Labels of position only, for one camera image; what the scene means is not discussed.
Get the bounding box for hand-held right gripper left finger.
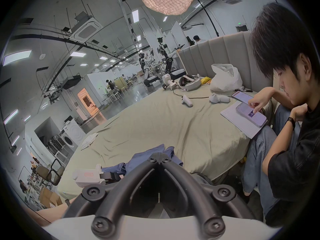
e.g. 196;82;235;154
63;153;161;238

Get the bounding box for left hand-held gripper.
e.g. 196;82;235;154
72;164;125;188

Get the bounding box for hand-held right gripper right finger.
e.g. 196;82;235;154
160;153;253;238

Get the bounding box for person's left forearm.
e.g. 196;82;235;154
25;199;73;226

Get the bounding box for white cloth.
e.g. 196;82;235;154
80;133;99;151

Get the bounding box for brown carton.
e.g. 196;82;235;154
39;186;63;209

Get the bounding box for grey office chair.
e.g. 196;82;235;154
36;158;65;187

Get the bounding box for blue garment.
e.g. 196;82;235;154
101;144;184;177

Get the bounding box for white washing machine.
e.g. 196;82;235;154
59;119;87;154

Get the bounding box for bed with pale green sheet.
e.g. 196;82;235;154
56;78;273;202

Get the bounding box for white paper sheet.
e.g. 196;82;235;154
220;100;268;139

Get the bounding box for phone with pale screen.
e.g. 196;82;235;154
231;91;254;103
235;102;268;127

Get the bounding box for white headset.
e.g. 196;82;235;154
178;74;202;92

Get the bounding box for white plastic bag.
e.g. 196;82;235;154
209;63;245;92

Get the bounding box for spare white hand-held gripper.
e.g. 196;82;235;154
162;74;179;90

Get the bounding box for white and black humanoid robot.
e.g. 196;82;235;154
138;53;159;87

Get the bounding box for black robot on white base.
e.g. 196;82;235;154
156;36;187;76

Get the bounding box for grey padded headboard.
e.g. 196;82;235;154
177;31;275;94

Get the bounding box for black cable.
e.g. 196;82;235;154
172;89;210;100

